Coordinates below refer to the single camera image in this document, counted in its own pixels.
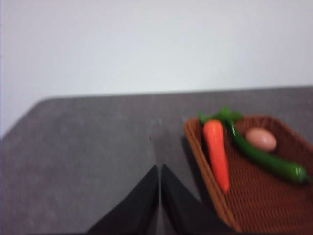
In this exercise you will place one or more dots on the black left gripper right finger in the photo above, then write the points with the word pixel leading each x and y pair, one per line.
pixel 181 210

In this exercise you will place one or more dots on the orange carrot with green leaves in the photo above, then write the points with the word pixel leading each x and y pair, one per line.
pixel 216 151

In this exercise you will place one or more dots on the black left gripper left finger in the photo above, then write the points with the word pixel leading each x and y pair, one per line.
pixel 137 210

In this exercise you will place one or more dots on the brown wicker basket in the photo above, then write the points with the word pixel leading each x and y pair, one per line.
pixel 264 203

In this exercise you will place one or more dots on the brown egg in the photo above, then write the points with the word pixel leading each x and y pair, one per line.
pixel 261 139

